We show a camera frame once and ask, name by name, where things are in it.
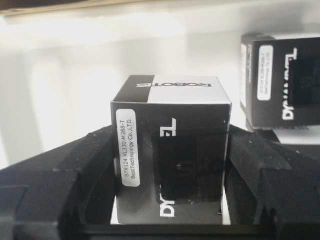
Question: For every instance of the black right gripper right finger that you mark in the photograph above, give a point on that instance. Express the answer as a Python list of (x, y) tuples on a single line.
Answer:
[(273, 185)]

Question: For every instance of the white plastic tray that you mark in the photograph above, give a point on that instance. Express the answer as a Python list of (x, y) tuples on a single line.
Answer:
[(59, 72)]

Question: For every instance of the black Dynamixel box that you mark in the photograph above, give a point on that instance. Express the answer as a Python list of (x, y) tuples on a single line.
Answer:
[(170, 139)]

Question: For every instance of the black Dynamixel box tray right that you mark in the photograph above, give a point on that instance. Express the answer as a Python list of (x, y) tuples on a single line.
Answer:
[(280, 80)]

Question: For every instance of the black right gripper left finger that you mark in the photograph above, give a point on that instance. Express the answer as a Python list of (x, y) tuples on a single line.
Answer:
[(46, 197)]

